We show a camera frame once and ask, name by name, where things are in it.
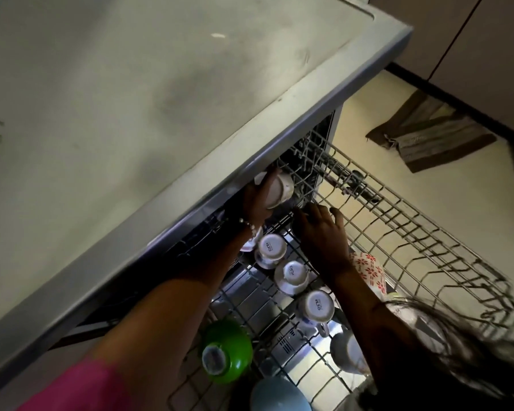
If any person's right hand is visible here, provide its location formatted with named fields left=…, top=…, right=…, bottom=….
left=292, top=203, right=353, bottom=281

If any person's left hand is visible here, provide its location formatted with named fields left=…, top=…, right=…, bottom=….
left=236, top=167, right=283, bottom=231

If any white ceramic cup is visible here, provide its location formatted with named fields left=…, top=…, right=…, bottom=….
left=274, top=260, right=312, bottom=296
left=329, top=331, right=372, bottom=375
left=296, top=289, right=337, bottom=339
left=254, top=233, right=288, bottom=270
left=255, top=170, right=295, bottom=209

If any person's left forearm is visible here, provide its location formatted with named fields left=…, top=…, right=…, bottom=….
left=88, top=227, right=258, bottom=411

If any person's right forearm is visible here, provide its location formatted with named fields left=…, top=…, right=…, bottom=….
left=326, top=263, right=446, bottom=411

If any red floral patterned cup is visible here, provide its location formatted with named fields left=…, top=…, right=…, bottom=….
left=349, top=252, right=389, bottom=301

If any brown striped floor cloth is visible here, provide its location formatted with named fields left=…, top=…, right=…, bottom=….
left=365, top=90, right=498, bottom=174

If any grey dishwasher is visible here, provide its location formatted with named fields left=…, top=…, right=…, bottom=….
left=0, top=0, right=414, bottom=400

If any green bowl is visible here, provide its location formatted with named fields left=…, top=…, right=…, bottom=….
left=200, top=319, right=254, bottom=385

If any light blue bowl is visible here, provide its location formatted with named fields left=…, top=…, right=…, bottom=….
left=250, top=376, right=312, bottom=411

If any brown cabinet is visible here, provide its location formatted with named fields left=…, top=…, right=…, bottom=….
left=368, top=0, right=514, bottom=134

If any pink sleeve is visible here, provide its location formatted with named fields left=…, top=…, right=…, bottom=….
left=15, top=358, right=134, bottom=411

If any white beaded bracelet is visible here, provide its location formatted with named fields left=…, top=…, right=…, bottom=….
left=238, top=217, right=258, bottom=239

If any grey wire dishwasher rack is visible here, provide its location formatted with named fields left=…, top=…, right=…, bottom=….
left=167, top=132, right=514, bottom=411

